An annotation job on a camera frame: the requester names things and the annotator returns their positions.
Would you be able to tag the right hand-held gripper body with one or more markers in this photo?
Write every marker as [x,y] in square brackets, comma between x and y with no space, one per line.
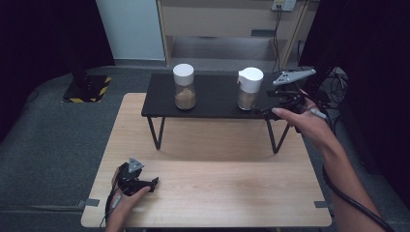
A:
[291,100]

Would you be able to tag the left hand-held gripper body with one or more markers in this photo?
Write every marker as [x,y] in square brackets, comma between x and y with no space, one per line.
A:
[129,182]

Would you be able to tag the glass jar with spouted white lid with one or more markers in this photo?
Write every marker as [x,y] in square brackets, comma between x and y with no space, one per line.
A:
[249,87]

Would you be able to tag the black shelf with metal legs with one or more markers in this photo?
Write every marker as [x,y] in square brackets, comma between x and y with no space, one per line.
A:
[216,100]

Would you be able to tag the person's left hand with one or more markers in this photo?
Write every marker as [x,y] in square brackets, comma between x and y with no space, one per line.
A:
[122,209]

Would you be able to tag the person's right hand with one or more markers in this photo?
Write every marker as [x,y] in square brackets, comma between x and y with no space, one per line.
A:
[312,125]

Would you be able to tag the grey tape piece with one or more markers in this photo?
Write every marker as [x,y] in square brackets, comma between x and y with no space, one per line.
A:
[88,202]
[320,204]

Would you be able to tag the dark curtain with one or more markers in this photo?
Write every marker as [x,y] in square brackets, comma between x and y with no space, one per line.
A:
[377,80]
[38,48]

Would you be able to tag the wooden cabinet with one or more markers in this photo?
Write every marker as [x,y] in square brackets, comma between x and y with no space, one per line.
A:
[222,22]

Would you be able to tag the white panel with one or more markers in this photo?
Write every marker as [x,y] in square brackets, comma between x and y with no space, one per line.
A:
[132,29]

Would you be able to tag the white wall socket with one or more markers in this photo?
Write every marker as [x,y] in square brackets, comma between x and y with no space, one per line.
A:
[283,4]

